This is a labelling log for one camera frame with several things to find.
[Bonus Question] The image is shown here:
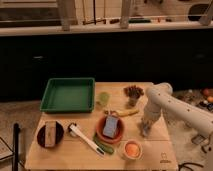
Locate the brown pinecone bouquet cup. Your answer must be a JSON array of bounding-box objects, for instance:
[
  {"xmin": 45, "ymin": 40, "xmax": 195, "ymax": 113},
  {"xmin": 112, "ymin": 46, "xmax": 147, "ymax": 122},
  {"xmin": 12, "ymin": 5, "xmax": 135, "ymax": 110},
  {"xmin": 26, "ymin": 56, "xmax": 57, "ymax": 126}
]
[{"xmin": 124, "ymin": 85, "xmax": 144, "ymax": 107}]

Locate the black vertical pole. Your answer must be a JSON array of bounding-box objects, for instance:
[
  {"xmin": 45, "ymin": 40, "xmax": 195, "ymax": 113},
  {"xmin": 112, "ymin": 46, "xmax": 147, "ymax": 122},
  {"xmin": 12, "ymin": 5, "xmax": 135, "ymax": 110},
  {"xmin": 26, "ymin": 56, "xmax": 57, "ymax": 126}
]
[{"xmin": 12, "ymin": 123, "xmax": 20, "ymax": 171}]

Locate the green cucumber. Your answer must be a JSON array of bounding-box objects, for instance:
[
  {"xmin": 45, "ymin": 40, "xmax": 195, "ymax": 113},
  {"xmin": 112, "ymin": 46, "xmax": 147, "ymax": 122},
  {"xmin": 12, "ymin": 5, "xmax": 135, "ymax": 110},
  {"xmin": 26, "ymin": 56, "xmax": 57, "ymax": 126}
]
[{"xmin": 93, "ymin": 135, "xmax": 114, "ymax": 155}]

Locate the white handled brush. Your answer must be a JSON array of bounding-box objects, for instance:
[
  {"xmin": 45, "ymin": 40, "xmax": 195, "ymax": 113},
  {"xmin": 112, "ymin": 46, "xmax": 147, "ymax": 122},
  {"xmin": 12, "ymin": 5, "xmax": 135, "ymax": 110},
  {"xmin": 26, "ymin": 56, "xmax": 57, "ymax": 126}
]
[{"xmin": 68, "ymin": 123, "xmax": 105, "ymax": 156}]

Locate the orange bowl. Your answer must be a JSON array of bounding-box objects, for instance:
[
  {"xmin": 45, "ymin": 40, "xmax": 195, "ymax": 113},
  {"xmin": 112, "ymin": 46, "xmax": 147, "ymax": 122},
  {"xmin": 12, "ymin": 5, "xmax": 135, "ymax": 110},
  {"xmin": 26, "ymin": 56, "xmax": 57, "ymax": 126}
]
[{"xmin": 96, "ymin": 116, "xmax": 125, "ymax": 144}]

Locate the dark round plate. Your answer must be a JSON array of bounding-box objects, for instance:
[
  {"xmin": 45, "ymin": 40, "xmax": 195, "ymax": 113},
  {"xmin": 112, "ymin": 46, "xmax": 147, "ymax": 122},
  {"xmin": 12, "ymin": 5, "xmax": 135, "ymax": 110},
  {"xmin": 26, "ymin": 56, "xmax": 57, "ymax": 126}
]
[{"xmin": 37, "ymin": 121, "xmax": 64, "ymax": 148}]

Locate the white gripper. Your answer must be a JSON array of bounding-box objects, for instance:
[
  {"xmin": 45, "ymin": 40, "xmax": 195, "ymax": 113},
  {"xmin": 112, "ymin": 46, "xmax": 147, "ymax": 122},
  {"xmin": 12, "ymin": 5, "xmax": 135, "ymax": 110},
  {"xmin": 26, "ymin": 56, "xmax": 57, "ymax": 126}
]
[{"xmin": 141, "ymin": 107, "xmax": 161, "ymax": 137}]

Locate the yellow banana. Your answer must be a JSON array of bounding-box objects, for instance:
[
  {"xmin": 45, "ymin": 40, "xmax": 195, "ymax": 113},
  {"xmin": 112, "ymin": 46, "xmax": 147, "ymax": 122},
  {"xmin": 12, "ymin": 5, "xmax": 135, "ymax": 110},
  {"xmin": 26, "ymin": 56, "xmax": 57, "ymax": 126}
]
[{"xmin": 104, "ymin": 109, "xmax": 139, "ymax": 117}]

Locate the cup with orange liquid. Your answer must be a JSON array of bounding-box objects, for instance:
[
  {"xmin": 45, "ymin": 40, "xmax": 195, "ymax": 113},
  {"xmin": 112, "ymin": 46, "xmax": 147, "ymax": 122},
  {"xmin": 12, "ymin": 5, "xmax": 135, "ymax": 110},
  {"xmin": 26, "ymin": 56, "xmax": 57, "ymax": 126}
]
[{"xmin": 122, "ymin": 140, "xmax": 143, "ymax": 160}]

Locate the blue grey towel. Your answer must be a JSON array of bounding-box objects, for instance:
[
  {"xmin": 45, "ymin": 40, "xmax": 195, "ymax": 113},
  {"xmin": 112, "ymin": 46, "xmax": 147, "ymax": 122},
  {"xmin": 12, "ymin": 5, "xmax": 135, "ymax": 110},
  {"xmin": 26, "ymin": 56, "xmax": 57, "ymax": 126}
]
[{"xmin": 102, "ymin": 116, "xmax": 118, "ymax": 138}]

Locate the green plastic tray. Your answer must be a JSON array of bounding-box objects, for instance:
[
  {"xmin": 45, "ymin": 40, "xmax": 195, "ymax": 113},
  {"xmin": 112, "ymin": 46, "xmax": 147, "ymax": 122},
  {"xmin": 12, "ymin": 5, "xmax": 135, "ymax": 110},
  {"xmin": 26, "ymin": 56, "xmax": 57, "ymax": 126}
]
[{"xmin": 40, "ymin": 78, "xmax": 95, "ymax": 113}]

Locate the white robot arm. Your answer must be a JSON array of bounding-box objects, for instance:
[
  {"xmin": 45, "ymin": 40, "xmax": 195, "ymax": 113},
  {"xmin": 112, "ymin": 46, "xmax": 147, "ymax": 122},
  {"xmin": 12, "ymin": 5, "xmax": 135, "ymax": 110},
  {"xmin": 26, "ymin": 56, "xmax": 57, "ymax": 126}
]
[{"xmin": 141, "ymin": 83, "xmax": 213, "ymax": 137}]

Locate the green transparent cup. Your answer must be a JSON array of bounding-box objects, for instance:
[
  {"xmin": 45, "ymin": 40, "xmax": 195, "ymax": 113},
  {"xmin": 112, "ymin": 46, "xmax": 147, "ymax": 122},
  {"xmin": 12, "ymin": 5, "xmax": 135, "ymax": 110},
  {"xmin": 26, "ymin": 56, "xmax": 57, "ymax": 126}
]
[{"xmin": 98, "ymin": 92, "xmax": 110, "ymax": 107}]

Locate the wooden block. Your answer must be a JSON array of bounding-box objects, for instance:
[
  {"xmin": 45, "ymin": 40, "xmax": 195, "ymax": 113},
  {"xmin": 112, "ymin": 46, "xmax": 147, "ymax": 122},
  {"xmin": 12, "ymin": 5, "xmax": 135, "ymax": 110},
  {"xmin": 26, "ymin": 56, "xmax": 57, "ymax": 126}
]
[{"xmin": 45, "ymin": 121, "xmax": 56, "ymax": 148}]

